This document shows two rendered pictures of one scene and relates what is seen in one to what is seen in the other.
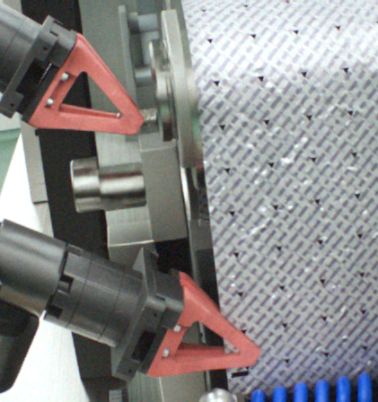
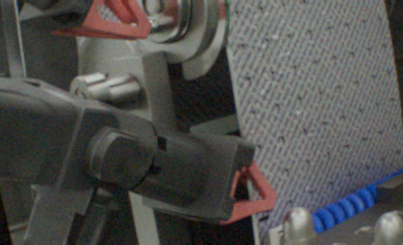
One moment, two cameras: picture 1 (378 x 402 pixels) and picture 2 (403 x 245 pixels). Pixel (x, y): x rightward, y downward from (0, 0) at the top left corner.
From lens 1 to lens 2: 0.47 m
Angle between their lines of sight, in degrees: 34
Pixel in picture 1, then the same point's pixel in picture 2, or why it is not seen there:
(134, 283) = (200, 140)
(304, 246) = (291, 102)
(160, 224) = (158, 118)
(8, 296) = not seen: hidden behind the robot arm
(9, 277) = not seen: hidden behind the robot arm
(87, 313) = (181, 168)
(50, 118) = (97, 20)
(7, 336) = (112, 208)
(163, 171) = (157, 72)
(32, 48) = not seen: outside the picture
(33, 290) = (140, 152)
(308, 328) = (300, 171)
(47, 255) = (140, 122)
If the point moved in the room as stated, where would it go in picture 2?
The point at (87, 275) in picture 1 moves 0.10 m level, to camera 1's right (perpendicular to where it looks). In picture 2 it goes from (173, 135) to (269, 107)
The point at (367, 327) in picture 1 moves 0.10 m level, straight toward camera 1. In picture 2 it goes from (331, 165) to (392, 178)
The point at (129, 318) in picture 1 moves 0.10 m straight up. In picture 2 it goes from (210, 168) to (188, 41)
